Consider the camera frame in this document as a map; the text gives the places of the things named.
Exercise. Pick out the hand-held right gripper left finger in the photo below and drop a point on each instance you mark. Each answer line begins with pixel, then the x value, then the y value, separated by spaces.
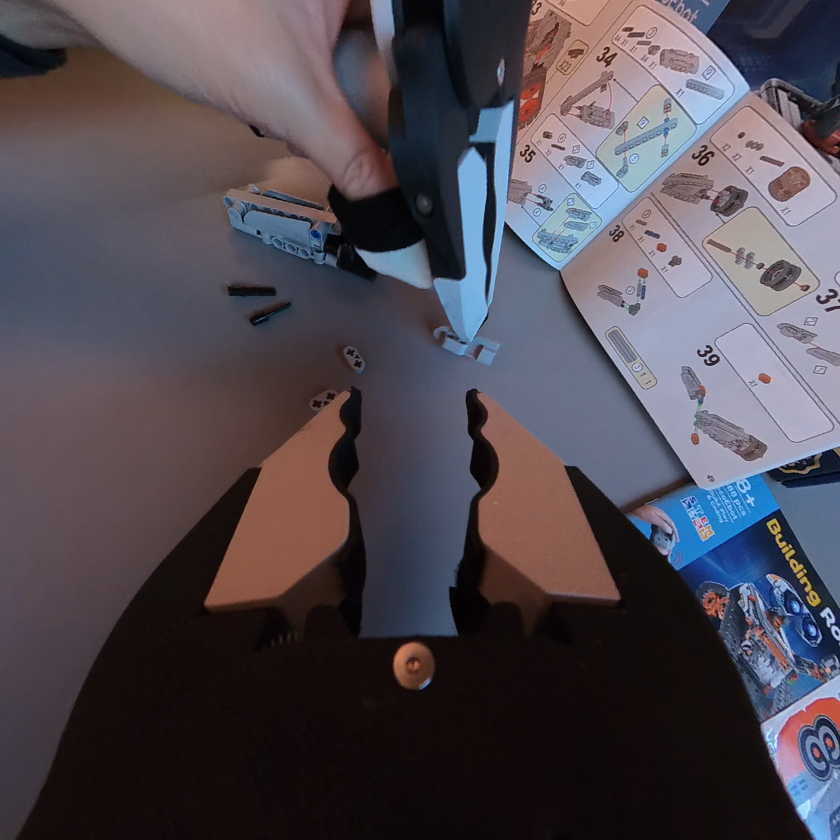
pixel 289 525

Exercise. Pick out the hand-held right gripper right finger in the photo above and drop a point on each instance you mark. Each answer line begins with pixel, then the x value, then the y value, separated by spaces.
pixel 544 525

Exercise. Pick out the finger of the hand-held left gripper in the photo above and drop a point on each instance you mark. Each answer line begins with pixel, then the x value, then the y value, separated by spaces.
pixel 502 164
pixel 463 262

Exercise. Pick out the white connector block piece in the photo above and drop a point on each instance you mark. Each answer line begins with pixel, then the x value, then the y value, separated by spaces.
pixel 469 344

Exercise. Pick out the small white two-hole block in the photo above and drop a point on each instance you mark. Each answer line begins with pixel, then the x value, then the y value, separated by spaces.
pixel 322 400
pixel 354 358

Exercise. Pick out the white block assembly with wheel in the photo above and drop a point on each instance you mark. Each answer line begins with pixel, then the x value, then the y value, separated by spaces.
pixel 282 226

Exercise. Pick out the thin black connector pin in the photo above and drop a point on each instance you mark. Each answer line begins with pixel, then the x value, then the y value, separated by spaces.
pixel 270 313

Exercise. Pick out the small blue leaflet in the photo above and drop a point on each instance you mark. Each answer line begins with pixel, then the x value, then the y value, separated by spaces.
pixel 741 590

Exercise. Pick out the short black axle pin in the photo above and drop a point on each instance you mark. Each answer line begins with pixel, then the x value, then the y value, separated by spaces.
pixel 251 290

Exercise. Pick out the person's left forearm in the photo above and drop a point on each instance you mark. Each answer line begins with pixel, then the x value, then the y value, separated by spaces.
pixel 29 23

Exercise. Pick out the person's left hand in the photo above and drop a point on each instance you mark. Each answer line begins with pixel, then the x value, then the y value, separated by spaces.
pixel 262 72

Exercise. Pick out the open instruction booklet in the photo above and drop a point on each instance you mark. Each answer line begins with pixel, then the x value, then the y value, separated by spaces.
pixel 689 262

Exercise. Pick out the dark blue robot kit box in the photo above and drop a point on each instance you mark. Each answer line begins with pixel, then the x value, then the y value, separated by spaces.
pixel 787 52

